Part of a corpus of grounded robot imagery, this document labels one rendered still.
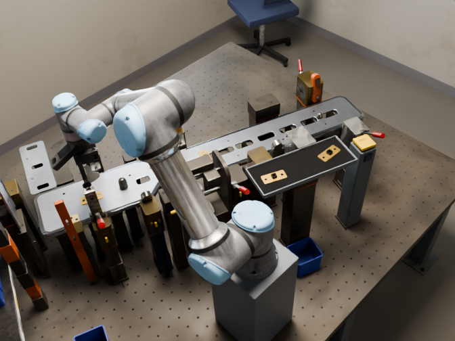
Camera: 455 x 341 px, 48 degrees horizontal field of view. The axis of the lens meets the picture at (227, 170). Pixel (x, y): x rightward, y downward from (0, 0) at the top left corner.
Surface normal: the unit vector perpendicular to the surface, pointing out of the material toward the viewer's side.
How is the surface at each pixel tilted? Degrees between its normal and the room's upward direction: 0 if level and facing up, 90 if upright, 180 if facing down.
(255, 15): 0
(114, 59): 90
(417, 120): 0
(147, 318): 0
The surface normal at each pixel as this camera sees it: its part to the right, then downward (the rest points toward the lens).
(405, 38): -0.71, 0.53
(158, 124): 0.59, 0.03
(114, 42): 0.70, 0.50
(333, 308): -0.04, -0.69
